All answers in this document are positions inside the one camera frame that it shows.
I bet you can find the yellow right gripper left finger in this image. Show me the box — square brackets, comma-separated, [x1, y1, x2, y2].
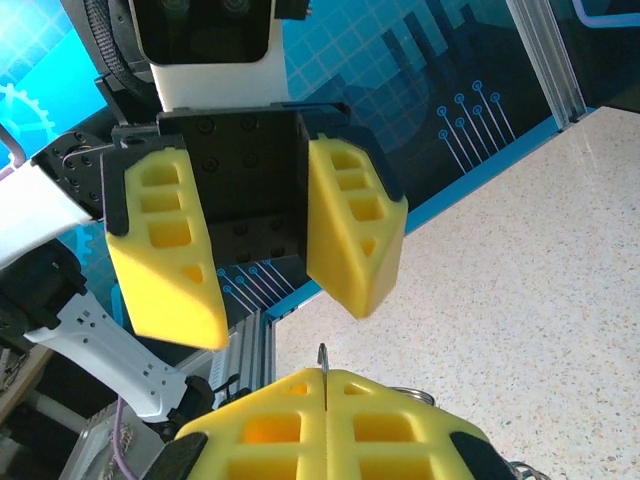
[146, 367, 329, 480]

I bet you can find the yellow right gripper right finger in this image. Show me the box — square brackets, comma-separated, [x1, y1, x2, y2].
[326, 371, 517, 480]

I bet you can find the wide aluminium base rail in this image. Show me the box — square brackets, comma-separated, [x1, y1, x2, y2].
[206, 308, 277, 402]

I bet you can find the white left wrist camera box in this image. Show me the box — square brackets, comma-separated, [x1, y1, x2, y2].
[126, 0, 292, 113]

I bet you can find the aluminium frame post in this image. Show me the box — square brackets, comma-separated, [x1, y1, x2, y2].
[504, 0, 590, 133]

